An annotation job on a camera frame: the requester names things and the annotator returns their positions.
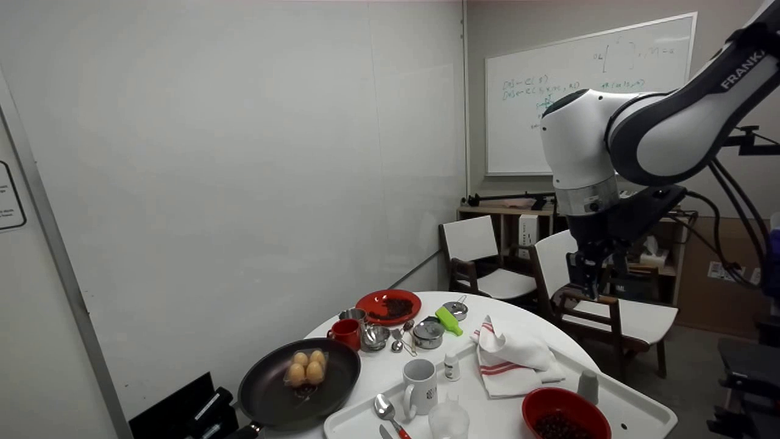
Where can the wall sign plaque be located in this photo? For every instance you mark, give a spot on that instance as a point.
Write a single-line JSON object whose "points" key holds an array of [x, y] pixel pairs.
{"points": [[10, 208]]}

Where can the two eggs in pan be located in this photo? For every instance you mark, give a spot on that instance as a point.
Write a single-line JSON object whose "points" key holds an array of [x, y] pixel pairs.
{"points": [[305, 370]]}

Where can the small steel bowl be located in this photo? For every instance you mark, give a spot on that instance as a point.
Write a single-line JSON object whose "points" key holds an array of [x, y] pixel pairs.
{"points": [[374, 338]]}

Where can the small white shaker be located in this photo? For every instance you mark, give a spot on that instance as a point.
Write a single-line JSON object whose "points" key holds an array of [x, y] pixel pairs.
{"points": [[452, 370]]}

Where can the white red striped towel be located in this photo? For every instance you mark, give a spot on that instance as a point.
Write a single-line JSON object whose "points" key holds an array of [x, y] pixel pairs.
{"points": [[513, 361]]}

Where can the black frying pan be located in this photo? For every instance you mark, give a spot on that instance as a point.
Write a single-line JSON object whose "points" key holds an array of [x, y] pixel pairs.
{"points": [[276, 397]]}

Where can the red bowl with beans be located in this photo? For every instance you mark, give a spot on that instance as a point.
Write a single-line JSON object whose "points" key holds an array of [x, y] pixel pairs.
{"points": [[553, 414]]}

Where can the small steel pot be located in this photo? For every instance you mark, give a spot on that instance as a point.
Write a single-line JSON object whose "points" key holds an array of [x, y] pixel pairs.
{"points": [[352, 316]]}

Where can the grey pepper shaker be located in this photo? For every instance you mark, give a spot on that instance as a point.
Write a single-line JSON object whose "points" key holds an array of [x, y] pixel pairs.
{"points": [[589, 386]]}

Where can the small steel measuring spoons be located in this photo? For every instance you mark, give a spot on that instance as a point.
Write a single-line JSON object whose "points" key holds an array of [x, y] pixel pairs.
{"points": [[400, 341]]}

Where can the red plate with beans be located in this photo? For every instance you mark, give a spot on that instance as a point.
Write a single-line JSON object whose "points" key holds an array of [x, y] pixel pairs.
{"points": [[389, 309]]}

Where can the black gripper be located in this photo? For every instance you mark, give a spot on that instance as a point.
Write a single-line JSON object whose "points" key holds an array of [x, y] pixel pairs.
{"points": [[613, 233]]}

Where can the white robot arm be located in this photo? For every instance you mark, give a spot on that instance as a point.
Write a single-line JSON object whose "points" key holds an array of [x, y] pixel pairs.
{"points": [[619, 160]]}

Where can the white ceramic mug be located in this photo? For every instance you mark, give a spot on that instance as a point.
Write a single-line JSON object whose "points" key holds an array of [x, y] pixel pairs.
{"points": [[419, 389]]}

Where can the wooden chair white cushion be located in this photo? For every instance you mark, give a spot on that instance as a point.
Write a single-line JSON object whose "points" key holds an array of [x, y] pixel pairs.
{"points": [[474, 263]]}

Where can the steel pot with lid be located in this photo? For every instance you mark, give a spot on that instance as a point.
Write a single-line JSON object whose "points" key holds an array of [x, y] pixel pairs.
{"points": [[427, 334]]}

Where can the small red cup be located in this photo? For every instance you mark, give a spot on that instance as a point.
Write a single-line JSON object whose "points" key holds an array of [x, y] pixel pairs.
{"points": [[347, 333]]}

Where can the red handled utensil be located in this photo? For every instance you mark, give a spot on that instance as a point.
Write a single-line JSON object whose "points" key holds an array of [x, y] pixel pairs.
{"points": [[386, 410]]}

